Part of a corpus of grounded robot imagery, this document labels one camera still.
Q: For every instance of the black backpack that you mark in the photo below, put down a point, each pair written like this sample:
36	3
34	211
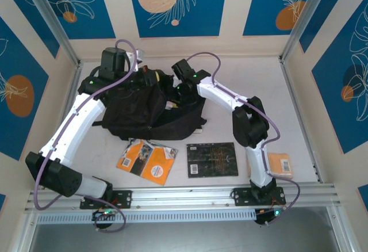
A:
138	119

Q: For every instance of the orange paperback book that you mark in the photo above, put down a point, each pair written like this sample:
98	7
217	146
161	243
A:
155	165

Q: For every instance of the black paperback gold print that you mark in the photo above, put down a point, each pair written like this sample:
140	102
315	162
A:
212	160

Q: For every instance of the tan paperback book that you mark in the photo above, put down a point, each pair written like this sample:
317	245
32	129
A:
280	162

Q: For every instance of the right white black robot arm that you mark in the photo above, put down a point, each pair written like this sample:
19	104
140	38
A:
250	119

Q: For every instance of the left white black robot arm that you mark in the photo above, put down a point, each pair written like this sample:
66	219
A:
72	131

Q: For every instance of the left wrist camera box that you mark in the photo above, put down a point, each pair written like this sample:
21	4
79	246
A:
140	54

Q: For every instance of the aluminium side rail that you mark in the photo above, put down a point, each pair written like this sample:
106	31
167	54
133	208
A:
71	91
291	88

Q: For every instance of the aluminium frame post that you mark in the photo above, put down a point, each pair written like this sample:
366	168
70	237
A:
52	19
303	19

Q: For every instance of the aluminium mounting rail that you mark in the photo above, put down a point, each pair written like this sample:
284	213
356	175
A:
184	197

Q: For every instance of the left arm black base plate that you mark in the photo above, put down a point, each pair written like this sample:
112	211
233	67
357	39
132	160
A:
123	198

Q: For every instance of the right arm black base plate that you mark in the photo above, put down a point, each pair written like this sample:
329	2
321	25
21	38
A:
241	197

